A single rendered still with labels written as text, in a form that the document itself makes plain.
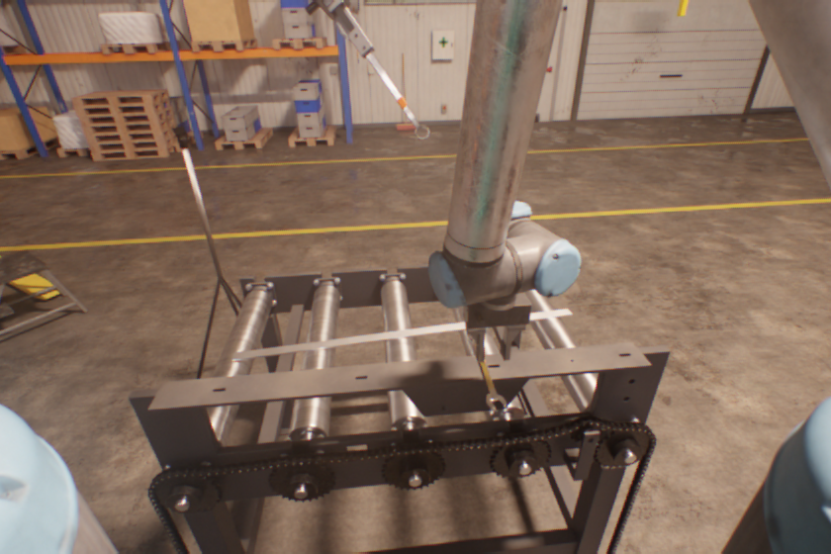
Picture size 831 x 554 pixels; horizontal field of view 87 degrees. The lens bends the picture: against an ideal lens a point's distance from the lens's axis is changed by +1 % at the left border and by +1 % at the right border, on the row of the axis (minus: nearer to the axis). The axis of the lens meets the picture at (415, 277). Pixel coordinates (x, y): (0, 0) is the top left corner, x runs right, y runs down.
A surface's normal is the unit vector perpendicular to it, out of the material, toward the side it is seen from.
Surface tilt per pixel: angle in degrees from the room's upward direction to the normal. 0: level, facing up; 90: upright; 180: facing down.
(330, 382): 0
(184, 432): 90
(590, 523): 90
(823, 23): 92
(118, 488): 0
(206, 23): 90
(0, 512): 58
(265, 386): 0
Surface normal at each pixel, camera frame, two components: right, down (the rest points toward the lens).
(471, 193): -0.56, 0.52
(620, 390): 0.11, 0.49
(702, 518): -0.02, -0.87
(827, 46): -0.95, 0.22
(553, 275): 0.44, 0.44
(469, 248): -0.33, 0.61
